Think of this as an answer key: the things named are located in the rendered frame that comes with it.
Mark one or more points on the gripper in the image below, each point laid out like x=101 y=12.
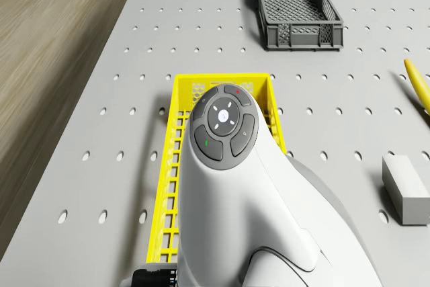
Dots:
x=151 y=273

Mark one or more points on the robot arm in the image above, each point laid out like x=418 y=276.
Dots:
x=242 y=199

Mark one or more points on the yellow basket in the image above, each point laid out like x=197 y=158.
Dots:
x=161 y=199

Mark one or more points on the grey cube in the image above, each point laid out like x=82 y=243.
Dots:
x=410 y=193

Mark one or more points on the dark grey basket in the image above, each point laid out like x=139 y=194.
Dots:
x=295 y=4

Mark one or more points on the banana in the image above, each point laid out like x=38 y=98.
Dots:
x=418 y=82

